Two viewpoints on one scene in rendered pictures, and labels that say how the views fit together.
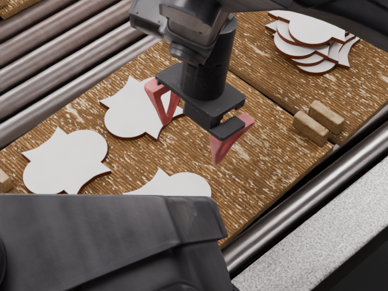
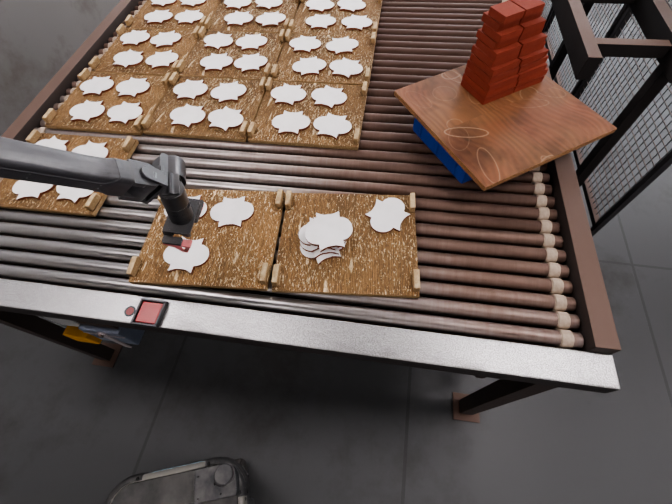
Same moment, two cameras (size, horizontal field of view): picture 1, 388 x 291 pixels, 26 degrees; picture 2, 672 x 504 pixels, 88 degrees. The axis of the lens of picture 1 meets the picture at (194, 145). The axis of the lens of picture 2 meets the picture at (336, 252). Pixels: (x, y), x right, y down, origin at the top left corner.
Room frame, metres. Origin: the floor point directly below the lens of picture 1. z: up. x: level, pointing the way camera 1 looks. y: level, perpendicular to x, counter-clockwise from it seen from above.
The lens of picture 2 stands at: (0.71, -0.67, 1.82)
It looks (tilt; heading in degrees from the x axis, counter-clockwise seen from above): 60 degrees down; 54
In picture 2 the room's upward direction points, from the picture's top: 5 degrees counter-clockwise
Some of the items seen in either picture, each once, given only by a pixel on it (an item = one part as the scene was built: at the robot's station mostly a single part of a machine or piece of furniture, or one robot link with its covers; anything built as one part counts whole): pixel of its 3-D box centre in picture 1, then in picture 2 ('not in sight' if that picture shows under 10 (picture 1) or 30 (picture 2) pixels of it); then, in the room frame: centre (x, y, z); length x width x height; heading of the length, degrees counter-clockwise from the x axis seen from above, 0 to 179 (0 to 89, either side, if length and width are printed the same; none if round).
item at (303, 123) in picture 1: (310, 128); (264, 273); (0.81, -0.18, 0.95); 0.06 x 0.02 x 0.03; 45
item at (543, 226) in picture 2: not in sight; (252, 202); (0.94, 0.10, 0.90); 1.95 x 0.05 x 0.05; 131
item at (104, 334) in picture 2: not in sight; (116, 324); (0.37, 0.10, 0.77); 0.14 x 0.11 x 0.18; 131
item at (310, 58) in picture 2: not in sight; (325, 55); (1.62, 0.53, 0.94); 0.41 x 0.35 x 0.04; 131
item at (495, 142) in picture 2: not in sight; (498, 110); (1.73, -0.24, 1.03); 0.50 x 0.50 x 0.02; 76
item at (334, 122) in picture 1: (325, 117); (275, 275); (0.83, -0.20, 0.95); 0.06 x 0.02 x 0.03; 46
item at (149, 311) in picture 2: not in sight; (150, 313); (0.50, -0.05, 0.92); 0.06 x 0.06 x 0.01; 41
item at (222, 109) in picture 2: not in sight; (207, 103); (1.07, 0.61, 0.94); 0.41 x 0.35 x 0.04; 131
